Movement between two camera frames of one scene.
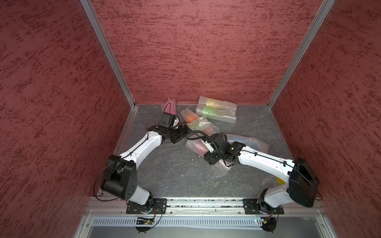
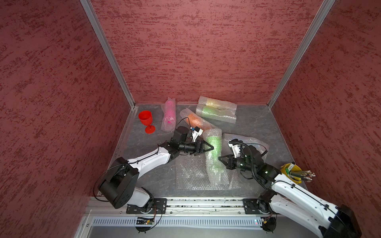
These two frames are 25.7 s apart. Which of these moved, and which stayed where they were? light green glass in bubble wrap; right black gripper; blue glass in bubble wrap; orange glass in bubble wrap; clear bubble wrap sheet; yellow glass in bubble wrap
Moved: right black gripper; clear bubble wrap sheet
Stayed: orange glass in bubble wrap; yellow glass in bubble wrap; blue glass in bubble wrap; light green glass in bubble wrap
